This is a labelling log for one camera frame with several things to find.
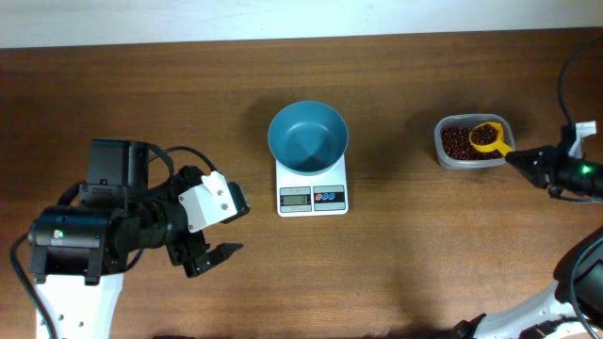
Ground yellow plastic measuring scoop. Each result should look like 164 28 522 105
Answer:
469 122 513 156

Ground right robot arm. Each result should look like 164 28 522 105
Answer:
449 146 602 339

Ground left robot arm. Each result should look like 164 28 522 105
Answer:
22 139 250 338

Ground red beans in scoop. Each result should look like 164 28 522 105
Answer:
470 124 498 146

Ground white digital kitchen scale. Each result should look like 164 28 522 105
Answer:
275 155 349 218

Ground teal blue bowl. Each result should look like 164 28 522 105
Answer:
268 101 349 175

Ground clear plastic container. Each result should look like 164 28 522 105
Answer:
434 114 515 170

